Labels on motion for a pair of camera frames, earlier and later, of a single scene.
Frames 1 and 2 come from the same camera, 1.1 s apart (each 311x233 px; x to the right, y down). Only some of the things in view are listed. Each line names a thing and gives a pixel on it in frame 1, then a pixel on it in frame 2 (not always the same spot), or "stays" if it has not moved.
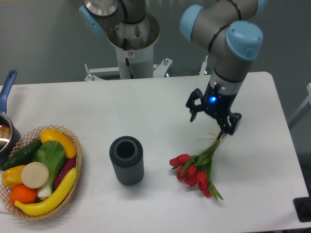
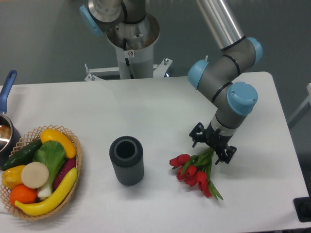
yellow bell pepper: [12, 176] stays
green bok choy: [52, 154] stays
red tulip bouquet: [196, 170] stays
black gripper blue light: [217, 106] -> [214, 140]
